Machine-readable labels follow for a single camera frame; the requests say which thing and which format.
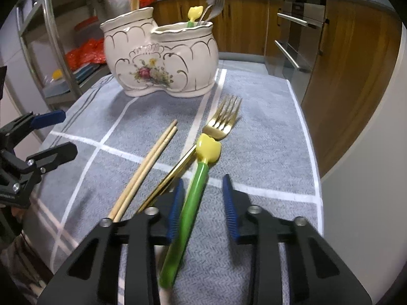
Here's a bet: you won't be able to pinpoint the wooden chopstick one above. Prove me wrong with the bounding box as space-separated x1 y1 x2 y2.
107 119 178 220

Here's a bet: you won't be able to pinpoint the wooden chopstick two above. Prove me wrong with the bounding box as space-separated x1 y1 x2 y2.
112 126 178 223

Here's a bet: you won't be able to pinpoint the green yellow tulip utensil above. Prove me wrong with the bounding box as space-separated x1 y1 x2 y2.
158 133 222 290
187 6 204 28

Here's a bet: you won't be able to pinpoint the gold fork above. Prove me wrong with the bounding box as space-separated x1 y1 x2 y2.
137 96 242 213

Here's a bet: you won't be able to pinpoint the red plastic bag lower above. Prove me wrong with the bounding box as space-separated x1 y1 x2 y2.
66 38 106 71

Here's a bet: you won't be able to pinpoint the metal storage rack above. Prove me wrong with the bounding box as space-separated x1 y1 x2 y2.
16 0 109 109

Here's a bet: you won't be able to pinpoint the grey checked table cloth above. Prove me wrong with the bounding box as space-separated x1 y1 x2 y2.
23 60 324 305

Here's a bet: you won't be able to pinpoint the white ceramic utensil holder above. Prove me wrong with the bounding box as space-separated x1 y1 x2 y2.
100 7 219 98

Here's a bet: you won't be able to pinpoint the wooden lower cabinets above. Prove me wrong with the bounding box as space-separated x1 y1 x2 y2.
152 0 403 178

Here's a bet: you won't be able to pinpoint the silver spoon in holder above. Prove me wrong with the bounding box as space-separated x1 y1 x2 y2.
197 0 218 25

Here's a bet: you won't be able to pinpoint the silver fork in holder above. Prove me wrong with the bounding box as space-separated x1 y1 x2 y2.
205 0 225 23

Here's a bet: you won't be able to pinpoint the built-in oven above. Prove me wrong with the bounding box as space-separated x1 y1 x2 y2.
265 0 326 101

